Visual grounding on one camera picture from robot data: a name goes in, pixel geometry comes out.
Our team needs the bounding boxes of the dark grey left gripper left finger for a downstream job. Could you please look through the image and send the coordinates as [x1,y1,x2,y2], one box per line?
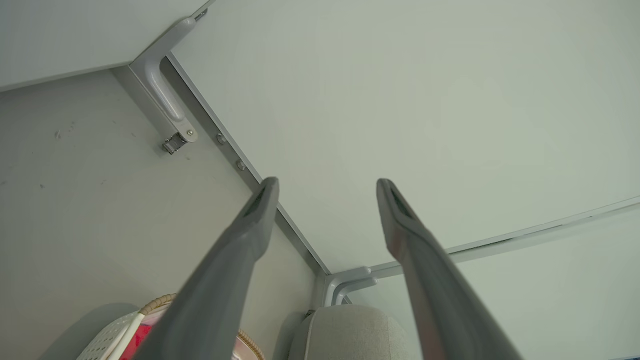
[132,177,280,360]

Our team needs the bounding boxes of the small metal caster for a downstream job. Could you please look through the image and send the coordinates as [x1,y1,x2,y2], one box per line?
[161,131,188,155]

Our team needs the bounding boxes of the grey partition foot pair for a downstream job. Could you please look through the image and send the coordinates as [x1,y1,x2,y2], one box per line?
[310,266,378,308]

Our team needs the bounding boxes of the white plastic laundry basket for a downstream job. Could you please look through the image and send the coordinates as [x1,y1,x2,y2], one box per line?
[75,294,266,360]

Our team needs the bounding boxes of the grey upholstered seat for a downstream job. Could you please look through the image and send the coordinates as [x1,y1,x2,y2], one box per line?
[287,304,426,360]

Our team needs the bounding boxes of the red and white garment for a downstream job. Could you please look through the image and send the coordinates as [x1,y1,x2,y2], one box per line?
[120,322,157,360]

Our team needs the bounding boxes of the grey partition foot with caster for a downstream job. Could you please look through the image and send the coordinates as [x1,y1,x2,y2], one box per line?
[129,9,208,146]

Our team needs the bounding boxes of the grey aluminium partition rail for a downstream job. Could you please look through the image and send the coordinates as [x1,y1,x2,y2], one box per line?
[370,195,640,278]
[166,51,332,275]

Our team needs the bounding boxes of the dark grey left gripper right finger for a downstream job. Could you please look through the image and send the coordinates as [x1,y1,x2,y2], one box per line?
[376,178,523,360]

